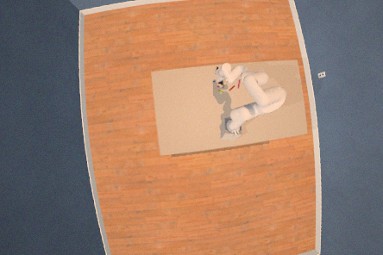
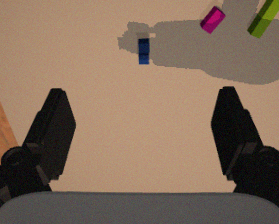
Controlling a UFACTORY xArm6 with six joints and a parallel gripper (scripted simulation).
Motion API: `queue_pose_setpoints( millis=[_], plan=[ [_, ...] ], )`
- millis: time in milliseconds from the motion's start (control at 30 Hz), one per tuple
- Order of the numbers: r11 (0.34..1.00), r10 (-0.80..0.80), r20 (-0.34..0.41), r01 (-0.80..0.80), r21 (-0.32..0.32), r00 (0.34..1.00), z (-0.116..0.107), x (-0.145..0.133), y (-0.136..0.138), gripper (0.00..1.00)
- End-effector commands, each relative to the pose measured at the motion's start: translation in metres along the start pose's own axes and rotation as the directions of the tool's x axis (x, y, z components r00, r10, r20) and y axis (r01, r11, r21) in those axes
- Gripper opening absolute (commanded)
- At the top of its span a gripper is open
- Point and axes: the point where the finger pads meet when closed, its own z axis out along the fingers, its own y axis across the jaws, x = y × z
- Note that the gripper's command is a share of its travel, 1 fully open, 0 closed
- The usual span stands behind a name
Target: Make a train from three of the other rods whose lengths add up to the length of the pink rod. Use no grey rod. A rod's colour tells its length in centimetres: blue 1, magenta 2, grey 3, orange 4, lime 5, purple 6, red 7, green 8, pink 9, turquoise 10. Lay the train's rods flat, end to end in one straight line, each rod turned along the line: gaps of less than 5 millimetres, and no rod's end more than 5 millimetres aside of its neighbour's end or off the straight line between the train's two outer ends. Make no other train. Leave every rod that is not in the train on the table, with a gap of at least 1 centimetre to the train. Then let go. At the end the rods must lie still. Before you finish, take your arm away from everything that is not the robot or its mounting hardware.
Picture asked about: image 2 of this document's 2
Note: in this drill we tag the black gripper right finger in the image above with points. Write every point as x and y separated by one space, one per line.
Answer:
253 167

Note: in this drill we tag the lime green rod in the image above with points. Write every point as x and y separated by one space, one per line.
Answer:
264 18

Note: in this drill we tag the small blue block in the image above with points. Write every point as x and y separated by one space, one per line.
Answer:
143 58
143 45

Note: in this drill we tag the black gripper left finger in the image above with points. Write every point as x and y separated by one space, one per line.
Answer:
41 158

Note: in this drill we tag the magenta block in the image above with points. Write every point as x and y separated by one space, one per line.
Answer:
212 20

